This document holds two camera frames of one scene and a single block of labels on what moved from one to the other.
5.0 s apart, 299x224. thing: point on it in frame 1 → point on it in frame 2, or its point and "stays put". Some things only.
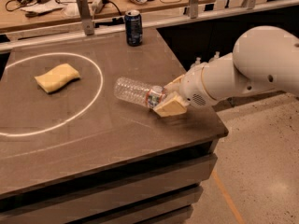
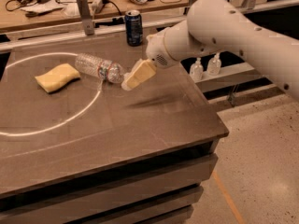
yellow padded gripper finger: [172, 105] → [140, 72]
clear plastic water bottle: [138, 92] → [106, 69]
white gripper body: [193, 86] → [156, 51]
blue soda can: [134, 28] stays put
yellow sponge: [57, 77] stays put
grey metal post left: [86, 12] stays put
